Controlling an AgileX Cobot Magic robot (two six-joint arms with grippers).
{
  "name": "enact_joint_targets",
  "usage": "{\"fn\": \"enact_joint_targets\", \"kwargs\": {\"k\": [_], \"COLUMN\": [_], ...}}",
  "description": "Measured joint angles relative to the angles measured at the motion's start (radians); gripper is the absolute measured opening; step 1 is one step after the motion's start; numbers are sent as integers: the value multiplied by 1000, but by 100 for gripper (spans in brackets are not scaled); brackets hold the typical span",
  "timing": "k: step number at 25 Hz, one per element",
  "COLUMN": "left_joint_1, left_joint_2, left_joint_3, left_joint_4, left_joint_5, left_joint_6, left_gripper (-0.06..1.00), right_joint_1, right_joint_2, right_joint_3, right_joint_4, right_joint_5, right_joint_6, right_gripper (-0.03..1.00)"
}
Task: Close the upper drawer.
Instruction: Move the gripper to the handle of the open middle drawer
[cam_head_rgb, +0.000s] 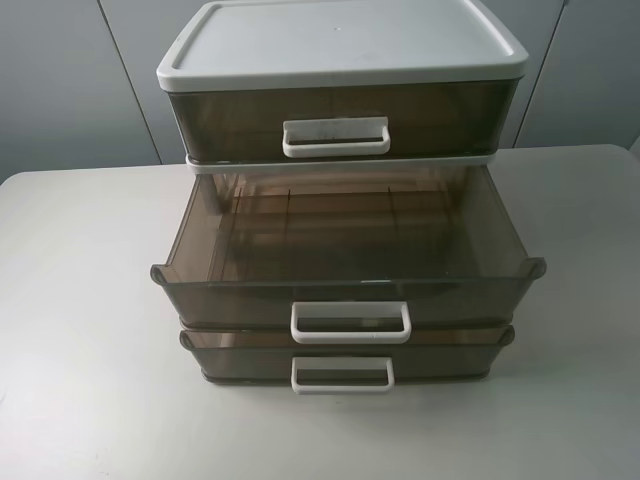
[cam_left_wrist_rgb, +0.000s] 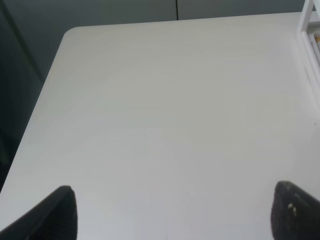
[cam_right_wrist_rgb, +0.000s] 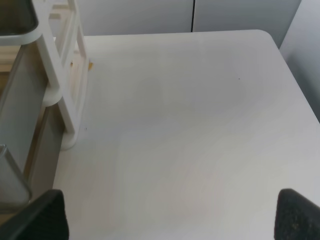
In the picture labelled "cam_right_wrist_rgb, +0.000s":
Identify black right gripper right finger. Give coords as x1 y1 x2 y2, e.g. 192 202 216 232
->
274 188 320 240

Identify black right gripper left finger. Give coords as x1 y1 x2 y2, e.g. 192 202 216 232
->
0 189 70 240

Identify white drawer cabinet frame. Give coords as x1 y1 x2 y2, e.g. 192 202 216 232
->
0 0 95 152

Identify smoky drawer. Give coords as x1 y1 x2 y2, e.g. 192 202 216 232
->
0 0 41 46
0 43 48 168
0 107 65 215

